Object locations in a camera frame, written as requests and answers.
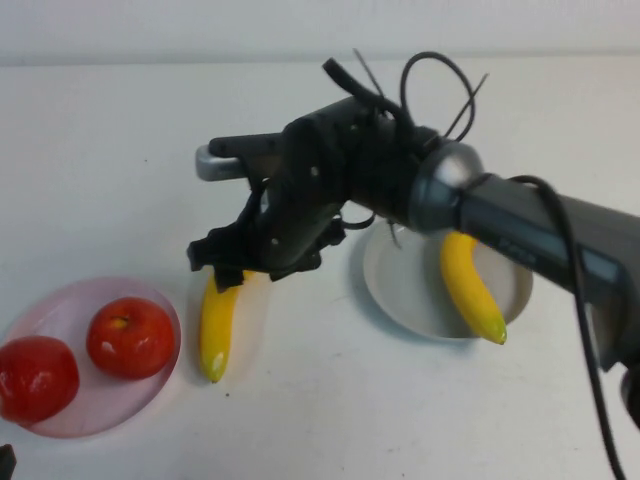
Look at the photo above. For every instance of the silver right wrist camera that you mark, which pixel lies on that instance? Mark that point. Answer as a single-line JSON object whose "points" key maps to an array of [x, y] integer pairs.
{"points": [[215, 165]]}

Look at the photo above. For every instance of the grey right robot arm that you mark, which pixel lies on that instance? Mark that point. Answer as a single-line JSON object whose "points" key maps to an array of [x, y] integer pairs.
{"points": [[525, 235]]}

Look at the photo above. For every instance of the red plastic apple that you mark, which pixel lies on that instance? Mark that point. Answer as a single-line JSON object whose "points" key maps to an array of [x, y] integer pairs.
{"points": [[35, 380], [130, 340]]}

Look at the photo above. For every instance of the yellow plastic banana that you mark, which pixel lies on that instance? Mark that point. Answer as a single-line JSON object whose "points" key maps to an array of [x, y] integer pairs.
{"points": [[217, 330], [470, 290]]}

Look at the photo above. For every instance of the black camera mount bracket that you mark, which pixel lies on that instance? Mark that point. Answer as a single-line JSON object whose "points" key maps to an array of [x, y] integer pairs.
{"points": [[245, 144]]}

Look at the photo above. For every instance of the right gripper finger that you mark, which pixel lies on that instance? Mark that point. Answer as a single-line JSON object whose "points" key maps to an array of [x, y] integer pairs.
{"points": [[220, 250], [300, 265]]}

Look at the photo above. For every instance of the grey round plate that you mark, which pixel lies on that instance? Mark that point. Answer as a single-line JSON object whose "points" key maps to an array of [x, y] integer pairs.
{"points": [[400, 300]]}

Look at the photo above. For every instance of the pink round plate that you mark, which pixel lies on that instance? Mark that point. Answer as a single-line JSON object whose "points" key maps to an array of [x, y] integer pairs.
{"points": [[115, 405]]}

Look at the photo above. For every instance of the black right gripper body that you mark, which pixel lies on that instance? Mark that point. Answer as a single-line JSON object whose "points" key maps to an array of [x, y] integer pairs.
{"points": [[305, 200]]}

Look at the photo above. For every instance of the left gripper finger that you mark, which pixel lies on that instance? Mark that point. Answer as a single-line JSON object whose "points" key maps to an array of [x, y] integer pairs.
{"points": [[7, 457]]}

